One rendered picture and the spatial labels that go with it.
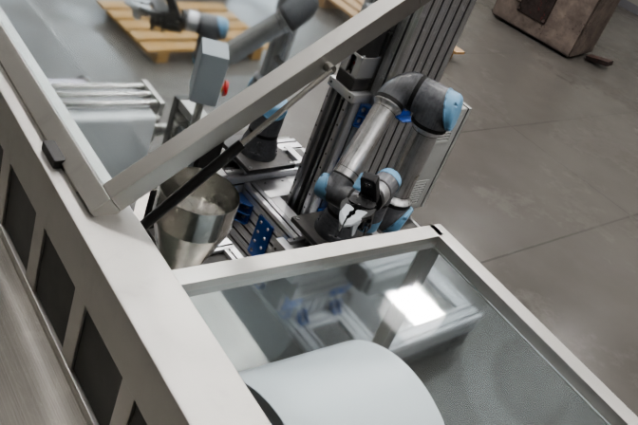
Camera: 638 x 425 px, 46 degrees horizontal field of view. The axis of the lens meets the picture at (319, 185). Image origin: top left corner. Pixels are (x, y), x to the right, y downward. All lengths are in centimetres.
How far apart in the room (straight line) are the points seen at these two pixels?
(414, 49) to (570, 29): 636
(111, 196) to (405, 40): 167
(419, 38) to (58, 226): 171
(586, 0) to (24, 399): 810
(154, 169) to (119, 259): 13
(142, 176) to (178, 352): 25
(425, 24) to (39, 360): 176
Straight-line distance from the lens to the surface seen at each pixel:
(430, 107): 228
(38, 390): 107
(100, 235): 96
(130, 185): 98
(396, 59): 253
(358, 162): 224
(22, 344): 112
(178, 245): 130
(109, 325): 92
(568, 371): 120
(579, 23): 879
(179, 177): 137
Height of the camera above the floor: 226
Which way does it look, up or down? 31 degrees down
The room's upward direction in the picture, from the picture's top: 22 degrees clockwise
